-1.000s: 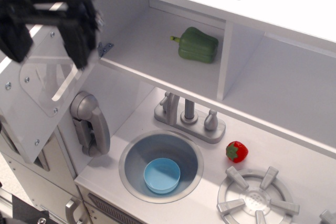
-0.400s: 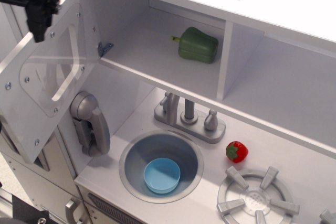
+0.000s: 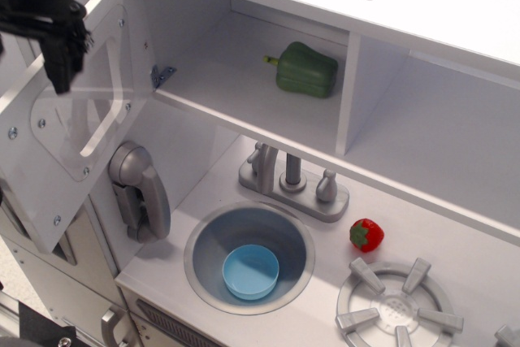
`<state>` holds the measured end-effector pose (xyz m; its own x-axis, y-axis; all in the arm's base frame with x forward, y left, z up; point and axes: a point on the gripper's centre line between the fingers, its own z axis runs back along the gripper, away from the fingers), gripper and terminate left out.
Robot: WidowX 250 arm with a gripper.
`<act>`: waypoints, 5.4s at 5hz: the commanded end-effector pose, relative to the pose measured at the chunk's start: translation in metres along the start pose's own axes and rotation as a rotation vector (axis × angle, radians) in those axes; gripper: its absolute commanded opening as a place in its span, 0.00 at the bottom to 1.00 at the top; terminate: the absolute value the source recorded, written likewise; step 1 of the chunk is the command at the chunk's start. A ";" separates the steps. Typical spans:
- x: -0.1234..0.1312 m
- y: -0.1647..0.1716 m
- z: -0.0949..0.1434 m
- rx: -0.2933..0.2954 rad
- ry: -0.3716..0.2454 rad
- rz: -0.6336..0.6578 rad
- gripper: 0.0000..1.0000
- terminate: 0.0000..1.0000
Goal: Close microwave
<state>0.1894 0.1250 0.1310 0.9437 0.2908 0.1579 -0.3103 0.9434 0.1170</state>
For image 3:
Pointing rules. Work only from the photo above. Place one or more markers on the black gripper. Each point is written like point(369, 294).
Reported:
point(58, 26)

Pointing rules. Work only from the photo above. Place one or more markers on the white microwave door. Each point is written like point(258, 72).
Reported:
point(54, 147)

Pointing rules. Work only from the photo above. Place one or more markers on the white toy kitchen cabinet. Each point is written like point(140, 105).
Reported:
point(421, 127)

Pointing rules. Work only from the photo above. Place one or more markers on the green toy bell pepper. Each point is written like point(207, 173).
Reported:
point(300, 69)

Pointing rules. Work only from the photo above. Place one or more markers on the round grey sink basin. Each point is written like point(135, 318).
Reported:
point(249, 223)

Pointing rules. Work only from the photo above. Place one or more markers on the light blue bowl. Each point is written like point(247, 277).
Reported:
point(250, 272)

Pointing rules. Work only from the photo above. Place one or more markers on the grey toy faucet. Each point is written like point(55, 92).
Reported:
point(321, 197)

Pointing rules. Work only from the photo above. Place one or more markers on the red toy strawberry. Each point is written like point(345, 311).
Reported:
point(366, 235)

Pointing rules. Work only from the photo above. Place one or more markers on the grey toy stove burner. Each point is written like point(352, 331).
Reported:
point(392, 304)

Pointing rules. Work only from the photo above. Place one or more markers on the grey oven door handle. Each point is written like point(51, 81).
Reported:
point(109, 322)

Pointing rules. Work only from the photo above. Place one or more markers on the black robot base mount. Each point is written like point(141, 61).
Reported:
point(37, 330)

